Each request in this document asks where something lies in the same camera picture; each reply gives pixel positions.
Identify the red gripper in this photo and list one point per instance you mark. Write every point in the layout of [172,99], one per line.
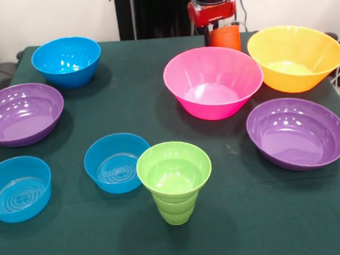
[211,13]

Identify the orange cup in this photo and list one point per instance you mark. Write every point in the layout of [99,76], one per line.
[226,39]

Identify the pink bowl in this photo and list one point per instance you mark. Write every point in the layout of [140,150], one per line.
[210,72]

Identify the small green bowl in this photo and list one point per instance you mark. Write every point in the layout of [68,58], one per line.
[173,168]

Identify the green cup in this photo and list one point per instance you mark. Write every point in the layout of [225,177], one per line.
[176,214]

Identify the yellow-orange bowl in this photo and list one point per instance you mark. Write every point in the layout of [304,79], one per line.
[294,51]

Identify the purple bowl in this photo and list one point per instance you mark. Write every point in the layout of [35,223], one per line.
[20,114]
[296,136]

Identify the deep smooth blue bowl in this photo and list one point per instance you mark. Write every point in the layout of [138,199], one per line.
[65,56]

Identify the blue bowl with ringed bottom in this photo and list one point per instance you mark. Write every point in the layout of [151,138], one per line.
[111,166]
[16,187]

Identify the dark green tablecloth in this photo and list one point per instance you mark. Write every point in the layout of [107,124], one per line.
[252,215]

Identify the black rounded seat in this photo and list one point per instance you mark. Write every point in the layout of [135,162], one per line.
[3,75]

